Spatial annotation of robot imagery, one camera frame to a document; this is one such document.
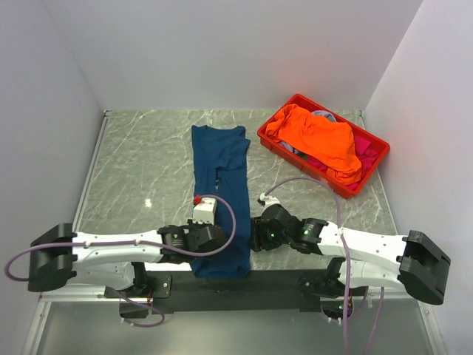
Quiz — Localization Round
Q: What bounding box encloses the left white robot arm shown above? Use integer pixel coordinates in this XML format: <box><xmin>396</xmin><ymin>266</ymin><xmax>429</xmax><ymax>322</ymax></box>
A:
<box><xmin>27</xmin><ymin>223</ymin><xmax>228</xmax><ymax>297</ymax></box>

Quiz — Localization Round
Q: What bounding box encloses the blue mickey t shirt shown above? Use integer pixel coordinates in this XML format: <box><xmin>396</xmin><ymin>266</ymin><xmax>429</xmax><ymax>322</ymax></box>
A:
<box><xmin>191</xmin><ymin>126</ymin><xmax>251</xmax><ymax>279</ymax></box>

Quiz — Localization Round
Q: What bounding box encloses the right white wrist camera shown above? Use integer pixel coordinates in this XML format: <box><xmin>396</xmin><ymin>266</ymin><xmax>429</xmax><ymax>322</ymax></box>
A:
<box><xmin>257</xmin><ymin>193</ymin><xmax>280</xmax><ymax>209</ymax></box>

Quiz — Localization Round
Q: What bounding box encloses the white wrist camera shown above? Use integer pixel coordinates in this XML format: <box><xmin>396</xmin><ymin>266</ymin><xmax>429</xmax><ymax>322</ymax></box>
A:
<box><xmin>257</xmin><ymin>193</ymin><xmax>280</xmax><ymax>209</ymax></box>
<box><xmin>192</xmin><ymin>195</ymin><xmax>217</xmax><ymax>225</ymax></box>

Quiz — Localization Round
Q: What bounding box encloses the aluminium rail frame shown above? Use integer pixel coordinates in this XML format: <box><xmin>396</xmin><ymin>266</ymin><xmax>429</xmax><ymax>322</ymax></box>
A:
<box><xmin>38</xmin><ymin>289</ymin><xmax>104</xmax><ymax>302</ymax></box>

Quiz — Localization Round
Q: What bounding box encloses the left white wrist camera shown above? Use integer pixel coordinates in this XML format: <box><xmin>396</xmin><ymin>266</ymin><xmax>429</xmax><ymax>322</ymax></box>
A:
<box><xmin>192</xmin><ymin>195</ymin><xmax>217</xmax><ymax>225</ymax></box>

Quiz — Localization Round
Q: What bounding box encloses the lavender t shirt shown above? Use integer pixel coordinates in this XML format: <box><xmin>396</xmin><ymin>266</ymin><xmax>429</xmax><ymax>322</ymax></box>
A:
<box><xmin>311</xmin><ymin>110</ymin><xmax>337</xmax><ymax>122</ymax></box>

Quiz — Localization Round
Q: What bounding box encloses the black base beam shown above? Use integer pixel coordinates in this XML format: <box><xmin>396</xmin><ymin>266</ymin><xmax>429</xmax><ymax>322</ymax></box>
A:
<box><xmin>105</xmin><ymin>269</ymin><xmax>355</xmax><ymax>315</ymax></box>

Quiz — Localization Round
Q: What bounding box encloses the orange t shirt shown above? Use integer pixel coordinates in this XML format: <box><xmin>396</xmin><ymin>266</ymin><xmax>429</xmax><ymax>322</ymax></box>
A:
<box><xmin>265</xmin><ymin>104</ymin><xmax>362</xmax><ymax>185</ymax></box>

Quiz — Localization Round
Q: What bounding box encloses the magenta t shirt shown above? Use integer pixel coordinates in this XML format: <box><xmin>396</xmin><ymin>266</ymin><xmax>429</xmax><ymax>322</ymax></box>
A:
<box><xmin>306</xmin><ymin>136</ymin><xmax>380</xmax><ymax>190</ymax></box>

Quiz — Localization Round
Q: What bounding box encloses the red plastic bin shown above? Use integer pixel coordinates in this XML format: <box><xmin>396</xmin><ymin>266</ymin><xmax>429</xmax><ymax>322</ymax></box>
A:
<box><xmin>257</xmin><ymin>94</ymin><xmax>389</xmax><ymax>199</ymax></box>

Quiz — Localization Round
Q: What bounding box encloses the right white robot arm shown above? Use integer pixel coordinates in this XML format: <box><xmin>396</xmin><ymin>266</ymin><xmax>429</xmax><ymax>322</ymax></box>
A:
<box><xmin>250</xmin><ymin>203</ymin><xmax>451</xmax><ymax>305</ymax></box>

